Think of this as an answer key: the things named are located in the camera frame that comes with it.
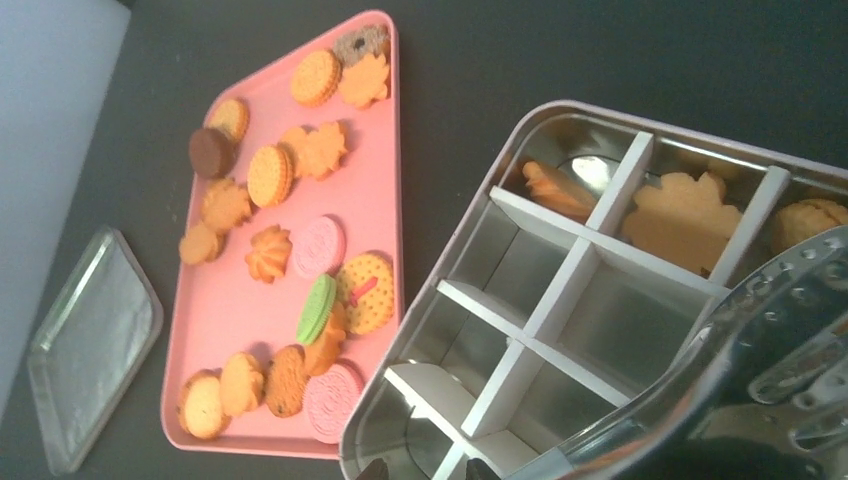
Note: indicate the brown flower jam cookie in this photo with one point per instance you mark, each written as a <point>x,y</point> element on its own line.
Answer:
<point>351,47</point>

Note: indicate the pink cookie tray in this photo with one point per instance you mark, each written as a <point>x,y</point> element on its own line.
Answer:
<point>220,310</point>

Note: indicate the white divided cookie tin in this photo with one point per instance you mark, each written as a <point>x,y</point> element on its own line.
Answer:
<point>590,257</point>

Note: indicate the green round cookie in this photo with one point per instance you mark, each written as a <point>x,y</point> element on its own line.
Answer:
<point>316,309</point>

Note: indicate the chocolate chip cookie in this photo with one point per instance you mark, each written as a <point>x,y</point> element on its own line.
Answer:
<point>286,381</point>

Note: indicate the orange rosette butter cookie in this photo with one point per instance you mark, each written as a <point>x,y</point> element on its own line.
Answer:
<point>270,251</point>

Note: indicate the orange flower cookie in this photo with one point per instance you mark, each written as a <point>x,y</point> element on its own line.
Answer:
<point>366,82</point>

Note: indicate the red marked dotted cracker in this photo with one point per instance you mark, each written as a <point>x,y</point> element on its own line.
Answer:
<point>365,287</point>

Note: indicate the large round sandwich cookie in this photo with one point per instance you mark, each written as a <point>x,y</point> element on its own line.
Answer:
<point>270,176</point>

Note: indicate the dark chocolate round cookie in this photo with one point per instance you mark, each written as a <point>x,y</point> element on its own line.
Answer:
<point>211,154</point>

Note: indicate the clear plastic tin lid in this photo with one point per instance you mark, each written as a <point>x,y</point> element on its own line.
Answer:
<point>90,345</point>

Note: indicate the pink round cookie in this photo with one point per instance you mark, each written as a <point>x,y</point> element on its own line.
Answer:
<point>318,248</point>
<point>329,400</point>

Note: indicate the round orange cracker cookie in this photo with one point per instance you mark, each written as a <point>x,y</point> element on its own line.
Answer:
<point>315,78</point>

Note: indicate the pale round butter cookie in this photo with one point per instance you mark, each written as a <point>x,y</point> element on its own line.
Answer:
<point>199,408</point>

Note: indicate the metal serving tongs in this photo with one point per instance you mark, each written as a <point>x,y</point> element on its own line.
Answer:
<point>759,393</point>

